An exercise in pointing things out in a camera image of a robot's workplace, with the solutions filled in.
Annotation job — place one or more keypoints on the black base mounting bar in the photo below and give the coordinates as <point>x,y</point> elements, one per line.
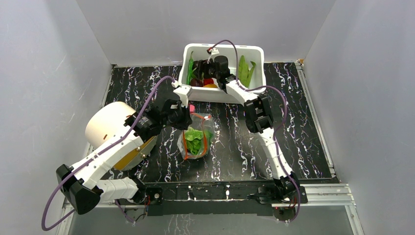
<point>223,197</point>

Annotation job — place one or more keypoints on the white plastic bin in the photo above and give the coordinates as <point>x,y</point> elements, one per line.
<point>199,52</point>

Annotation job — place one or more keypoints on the orange fruit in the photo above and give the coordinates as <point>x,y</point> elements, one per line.
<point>210,86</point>

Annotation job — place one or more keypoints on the red tomato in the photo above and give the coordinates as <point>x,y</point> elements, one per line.
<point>207,82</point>

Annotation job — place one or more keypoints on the white cylindrical drum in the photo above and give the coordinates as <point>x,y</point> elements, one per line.
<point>106,122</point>

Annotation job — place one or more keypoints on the pink small cube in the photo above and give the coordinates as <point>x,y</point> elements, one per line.
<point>192,108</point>

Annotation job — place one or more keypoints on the dark purple fruit front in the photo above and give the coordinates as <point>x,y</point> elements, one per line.
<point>196,82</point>

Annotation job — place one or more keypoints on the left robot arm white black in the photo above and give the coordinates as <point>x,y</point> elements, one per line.
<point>118,133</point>

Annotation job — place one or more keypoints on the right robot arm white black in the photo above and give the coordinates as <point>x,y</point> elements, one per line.
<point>259,121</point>

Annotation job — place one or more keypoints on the green leafy vegetable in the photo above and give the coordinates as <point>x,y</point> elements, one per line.
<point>245,72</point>

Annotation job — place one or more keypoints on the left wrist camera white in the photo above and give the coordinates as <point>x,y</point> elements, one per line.
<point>183,91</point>

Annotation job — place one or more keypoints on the clear zip top bag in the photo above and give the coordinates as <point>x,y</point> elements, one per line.
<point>200,121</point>

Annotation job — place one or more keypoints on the green napa cabbage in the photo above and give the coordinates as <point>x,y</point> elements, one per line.
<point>197,141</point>

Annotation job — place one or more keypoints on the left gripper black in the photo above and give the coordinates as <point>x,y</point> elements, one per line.
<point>187,120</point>

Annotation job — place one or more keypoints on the long green chili pepper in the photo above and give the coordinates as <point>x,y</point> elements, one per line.
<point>190,68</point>

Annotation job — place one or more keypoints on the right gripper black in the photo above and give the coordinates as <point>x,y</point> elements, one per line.
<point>207,71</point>

